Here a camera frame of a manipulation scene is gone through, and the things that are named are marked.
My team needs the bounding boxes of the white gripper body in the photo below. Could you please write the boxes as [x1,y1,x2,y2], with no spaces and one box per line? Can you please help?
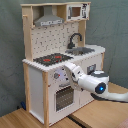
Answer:
[64,62,84,90]

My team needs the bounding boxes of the white oven door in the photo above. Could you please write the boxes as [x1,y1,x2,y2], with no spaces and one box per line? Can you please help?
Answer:
[49,86,79,125]

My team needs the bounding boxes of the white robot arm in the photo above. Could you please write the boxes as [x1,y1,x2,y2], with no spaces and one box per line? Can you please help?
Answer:
[64,62,128,103]

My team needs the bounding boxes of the wooden toy kitchen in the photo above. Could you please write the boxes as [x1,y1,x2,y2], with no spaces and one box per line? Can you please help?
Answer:
[22,2,105,128]

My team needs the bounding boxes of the left oven knob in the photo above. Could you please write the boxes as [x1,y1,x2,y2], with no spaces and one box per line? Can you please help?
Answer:
[54,73,60,79]

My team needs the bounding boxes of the white cabinet door ice dispenser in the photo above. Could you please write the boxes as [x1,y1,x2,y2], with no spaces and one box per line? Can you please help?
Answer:
[80,55,102,106]

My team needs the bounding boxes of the grey toy sink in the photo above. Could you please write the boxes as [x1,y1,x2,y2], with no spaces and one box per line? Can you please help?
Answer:
[65,47,95,56]

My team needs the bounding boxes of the black stovetop red burners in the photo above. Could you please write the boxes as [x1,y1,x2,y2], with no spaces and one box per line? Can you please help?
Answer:
[34,53,70,66]

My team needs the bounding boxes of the black toy faucet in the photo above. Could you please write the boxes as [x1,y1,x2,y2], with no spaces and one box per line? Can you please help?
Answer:
[67,33,82,49]

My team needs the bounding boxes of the grey backdrop curtain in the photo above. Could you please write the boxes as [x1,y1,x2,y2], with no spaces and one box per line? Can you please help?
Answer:
[0,0,128,117]

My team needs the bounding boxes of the grey range hood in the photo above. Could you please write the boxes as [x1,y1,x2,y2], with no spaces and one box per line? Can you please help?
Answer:
[34,5,64,27]

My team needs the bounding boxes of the white toy microwave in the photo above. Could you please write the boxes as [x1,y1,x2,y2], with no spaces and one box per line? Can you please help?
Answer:
[67,3,90,21]

